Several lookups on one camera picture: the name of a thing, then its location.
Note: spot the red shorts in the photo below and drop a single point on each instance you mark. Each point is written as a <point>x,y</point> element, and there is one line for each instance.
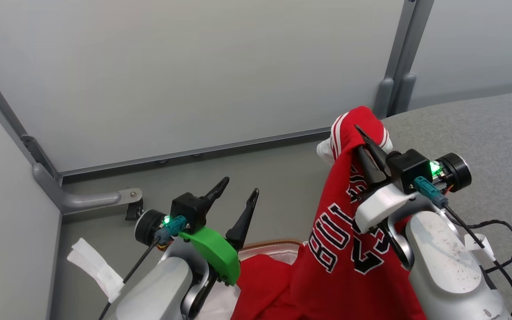
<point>262,289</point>

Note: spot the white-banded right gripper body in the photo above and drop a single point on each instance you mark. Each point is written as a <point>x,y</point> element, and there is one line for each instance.
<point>380,204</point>

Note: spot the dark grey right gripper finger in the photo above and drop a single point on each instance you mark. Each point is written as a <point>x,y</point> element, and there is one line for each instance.
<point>376,149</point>
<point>369,169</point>

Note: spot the grey partition double post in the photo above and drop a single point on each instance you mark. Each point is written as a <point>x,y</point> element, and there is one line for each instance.
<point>409,40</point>

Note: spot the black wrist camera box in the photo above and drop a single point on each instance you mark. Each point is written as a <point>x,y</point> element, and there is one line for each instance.
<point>189,209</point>
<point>409,169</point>

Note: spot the red basketball jersey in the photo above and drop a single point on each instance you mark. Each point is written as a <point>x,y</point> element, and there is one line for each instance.
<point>345,275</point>

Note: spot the grey partition corner post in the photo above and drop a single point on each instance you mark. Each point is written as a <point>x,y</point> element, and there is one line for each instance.
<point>11,120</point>

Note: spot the white basket liner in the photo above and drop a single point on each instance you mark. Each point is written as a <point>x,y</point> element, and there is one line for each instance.
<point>220,306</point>

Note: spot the black caster wheel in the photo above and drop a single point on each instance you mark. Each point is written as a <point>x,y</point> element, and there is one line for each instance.
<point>134,211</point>

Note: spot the grey partition bottom rail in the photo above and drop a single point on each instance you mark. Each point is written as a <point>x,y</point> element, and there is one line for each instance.
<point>194,153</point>

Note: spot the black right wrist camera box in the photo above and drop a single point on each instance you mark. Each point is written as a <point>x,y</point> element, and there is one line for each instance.
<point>409,169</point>

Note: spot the short grey partition foot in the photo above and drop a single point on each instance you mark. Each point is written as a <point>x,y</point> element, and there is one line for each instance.
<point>383,98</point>
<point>405,93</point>

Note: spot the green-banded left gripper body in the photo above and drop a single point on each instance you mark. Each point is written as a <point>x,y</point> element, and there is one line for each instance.
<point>216,253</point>

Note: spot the long grey partition foot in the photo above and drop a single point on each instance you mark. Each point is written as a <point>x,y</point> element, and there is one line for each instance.
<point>82,200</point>

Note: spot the grey fabric sofa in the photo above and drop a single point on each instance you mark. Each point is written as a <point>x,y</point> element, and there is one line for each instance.
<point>482,129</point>

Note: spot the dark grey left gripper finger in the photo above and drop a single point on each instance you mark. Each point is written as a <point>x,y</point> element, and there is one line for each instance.
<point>245,222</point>
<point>216,191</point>

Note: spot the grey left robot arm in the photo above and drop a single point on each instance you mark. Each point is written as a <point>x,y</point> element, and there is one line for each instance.
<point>158,289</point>

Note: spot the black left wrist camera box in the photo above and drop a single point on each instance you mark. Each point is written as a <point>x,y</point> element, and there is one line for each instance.
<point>189,209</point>

